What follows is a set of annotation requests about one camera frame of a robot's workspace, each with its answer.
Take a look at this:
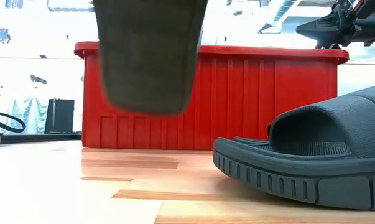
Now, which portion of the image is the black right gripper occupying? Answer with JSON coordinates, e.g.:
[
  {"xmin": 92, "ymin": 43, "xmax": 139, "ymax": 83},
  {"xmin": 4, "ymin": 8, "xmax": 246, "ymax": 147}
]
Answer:
[{"xmin": 295, "ymin": 0, "xmax": 375, "ymax": 50}]

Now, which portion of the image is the black rubber slide sandal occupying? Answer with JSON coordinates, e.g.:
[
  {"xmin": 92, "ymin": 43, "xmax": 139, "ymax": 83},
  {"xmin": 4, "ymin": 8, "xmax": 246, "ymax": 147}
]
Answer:
[
  {"xmin": 233, "ymin": 135, "xmax": 271, "ymax": 147},
  {"xmin": 92, "ymin": 0, "xmax": 209, "ymax": 116},
  {"xmin": 212, "ymin": 82, "xmax": 375, "ymax": 212}
]

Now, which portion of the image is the red plastic ribbed bin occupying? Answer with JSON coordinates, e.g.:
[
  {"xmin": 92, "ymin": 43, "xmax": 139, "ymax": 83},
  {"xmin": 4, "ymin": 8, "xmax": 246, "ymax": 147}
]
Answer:
[{"xmin": 73, "ymin": 40, "xmax": 350, "ymax": 151}]

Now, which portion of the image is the black rectangular box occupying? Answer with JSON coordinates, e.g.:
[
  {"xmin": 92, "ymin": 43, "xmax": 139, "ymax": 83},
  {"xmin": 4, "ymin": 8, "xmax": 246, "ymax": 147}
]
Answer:
[{"xmin": 44, "ymin": 98, "xmax": 75, "ymax": 134}]

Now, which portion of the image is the translucent plastic sheet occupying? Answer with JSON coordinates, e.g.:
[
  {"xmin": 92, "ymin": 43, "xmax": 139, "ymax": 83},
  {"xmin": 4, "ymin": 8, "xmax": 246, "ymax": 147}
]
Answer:
[{"xmin": 0, "ymin": 96, "xmax": 50, "ymax": 135}]

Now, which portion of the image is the silver ceiling duct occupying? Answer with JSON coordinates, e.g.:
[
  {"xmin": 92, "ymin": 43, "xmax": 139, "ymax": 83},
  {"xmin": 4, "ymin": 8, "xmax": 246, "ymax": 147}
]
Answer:
[{"xmin": 257, "ymin": 0, "xmax": 300, "ymax": 34}]

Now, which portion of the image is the black frame base rail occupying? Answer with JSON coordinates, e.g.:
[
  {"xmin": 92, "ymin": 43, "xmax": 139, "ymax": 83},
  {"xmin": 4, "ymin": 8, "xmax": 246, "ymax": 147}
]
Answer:
[{"xmin": 0, "ymin": 133, "xmax": 82, "ymax": 146}]

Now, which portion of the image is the black looped cable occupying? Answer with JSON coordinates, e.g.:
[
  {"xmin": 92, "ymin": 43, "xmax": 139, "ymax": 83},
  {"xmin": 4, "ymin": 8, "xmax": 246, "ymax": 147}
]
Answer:
[{"xmin": 0, "ymin": 108, "xmax": 27, "ymax": 134}]

